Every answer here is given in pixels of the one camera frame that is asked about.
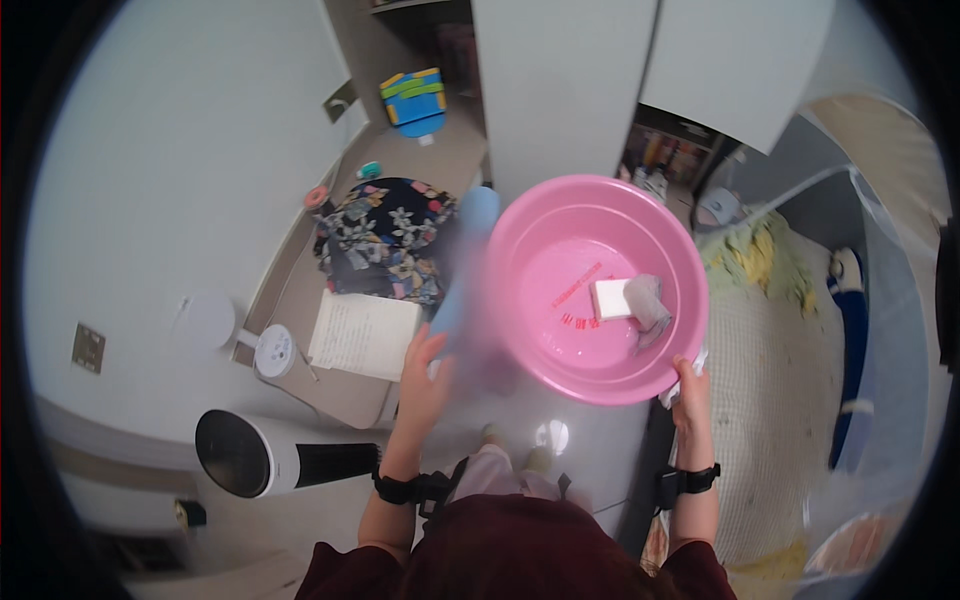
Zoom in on person's left hand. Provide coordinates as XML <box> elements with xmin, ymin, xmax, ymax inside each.
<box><xmin>397</xmin><ymin>324</ymin><xmax>456</xmax><ymax>441</ymax></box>

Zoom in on person's right hand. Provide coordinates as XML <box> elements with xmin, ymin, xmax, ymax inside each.
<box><xmin>671</xmin><ymin>354</ymin><xmax>713</xmax><ymax>444</ymax></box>

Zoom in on pink plastic basin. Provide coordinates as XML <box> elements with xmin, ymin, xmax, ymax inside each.
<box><xmin>484</xmin><ymin>174</ymin><xmax>711</xmax><ymax>407</ymax></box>

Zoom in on white cloth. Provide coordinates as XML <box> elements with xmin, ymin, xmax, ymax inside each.
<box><xmin>658</xmin><ymin>346</ymin><xmax>710</xmax><ymax>411</ymax></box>

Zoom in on white paper notebook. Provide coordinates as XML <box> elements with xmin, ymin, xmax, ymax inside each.
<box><xmin>307</xmin><ymin>288</ymin><xmax>423</xmax><ymax>384</ymax></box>

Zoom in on beige table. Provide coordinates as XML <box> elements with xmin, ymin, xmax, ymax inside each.
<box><xmin>253</xmin><ymin>285</ymin><xmax>404</xmax><ymax>431</ymax></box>

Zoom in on light blue padded roll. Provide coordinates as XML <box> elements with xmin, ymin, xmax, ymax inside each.
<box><xmin>429</xmin><ymin>185</ymin><xmax>502</xmax><ymax>340</ymax></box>

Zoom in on dark floral cloth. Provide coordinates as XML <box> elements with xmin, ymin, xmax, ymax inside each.
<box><xmin>312</xmin><ymin>177</ymin><xmax>459</xmax><ymax>307</ymax></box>

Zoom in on person's legs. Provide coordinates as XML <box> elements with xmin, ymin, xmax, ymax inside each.
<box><xmin>448</xmin><ymin>423</ymin><xmax>564</xmax><ymax>502</ymax></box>

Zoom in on black wrist band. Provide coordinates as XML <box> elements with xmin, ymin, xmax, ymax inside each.
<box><xmin>372</xmin><ymin>463</ymin><xmax>456</xmax><ymax>520</ymax></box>
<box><xmin>654</xmin><ymin>462</ymin><xmax>723</xmax><ymax>513</ymax></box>

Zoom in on small white desk fan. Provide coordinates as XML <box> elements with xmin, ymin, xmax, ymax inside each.
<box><xmin>177</xmin><ymin>290</ymin><xmax>298</xmax><ymax>381</ymax></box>

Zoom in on white black tower fan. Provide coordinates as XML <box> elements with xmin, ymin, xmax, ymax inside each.
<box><xmin>194</xmin><ymin>408</ymin><xmax>382</xmax><ymax>500</ymax></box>

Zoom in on white square soap bar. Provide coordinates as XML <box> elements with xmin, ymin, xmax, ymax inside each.
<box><xmin>588</xmin><ymin>278</ymin><xmax>636</xmax><ymax>322</ymax></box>

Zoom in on person's body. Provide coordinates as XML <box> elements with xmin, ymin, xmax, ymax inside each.
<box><xmin>294</xmin><ymin>492</ymin><xmax>739</xmax><ymax>600</ymax></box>

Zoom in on grey rag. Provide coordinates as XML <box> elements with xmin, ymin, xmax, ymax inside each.
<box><xmin>623</xmin><ymin>273</ymin><xmax>674</xmax><ymax>352</ymax></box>

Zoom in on blue yellow toy stool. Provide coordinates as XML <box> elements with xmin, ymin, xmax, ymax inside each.
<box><xmin>378</xmin><ymin>67</ymin><xmax>449</xmax><ymax>140</ymax></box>

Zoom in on white wardrobe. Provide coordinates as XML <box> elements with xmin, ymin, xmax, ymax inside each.
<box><xmin>470</xmin><ymin>0</ymin><xmax>837</xmax><ymax>207</ymax></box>

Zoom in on shelf with bottles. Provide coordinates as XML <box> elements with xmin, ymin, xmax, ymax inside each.
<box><xmin>618</xmin><ymin>105</ymin><xmax>725</xmax><ymax>198</ymax></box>

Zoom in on white round device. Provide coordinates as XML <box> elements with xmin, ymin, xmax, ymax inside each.
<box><xmin>696</xmin><ymin>185</ymin><xmax>745</xmax><ymax>228</ymax></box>

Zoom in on yellow green blanket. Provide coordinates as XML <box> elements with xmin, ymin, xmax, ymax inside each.
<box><xmin>697</xmin><ymin>212</ymin><xmax>819</xmax><ymax>316</ymax></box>

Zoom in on checked bed mattress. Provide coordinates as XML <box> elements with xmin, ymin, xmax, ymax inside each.
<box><xmin>671</xmin><ymin>225</ymin><xmax>864</xmax><ymax>567</ymax></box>

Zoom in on blue white plush toy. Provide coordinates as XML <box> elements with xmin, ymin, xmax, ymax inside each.
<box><xmin>825</xmin><ymin>246</ymin><xmax>876</xmax><ymax>472</ymax></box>

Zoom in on clear mosquito net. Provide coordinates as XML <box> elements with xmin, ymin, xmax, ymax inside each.
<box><xmin>693</xmin><ymin>93</ymin><xmax>954</xmax><ymax>586</ymax></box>

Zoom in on metal wall socket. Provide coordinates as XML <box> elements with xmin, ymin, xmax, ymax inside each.
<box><xmin>71</xmin><ymin>322</ymin><xmax>107</xmax><ymax>375</ymax></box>

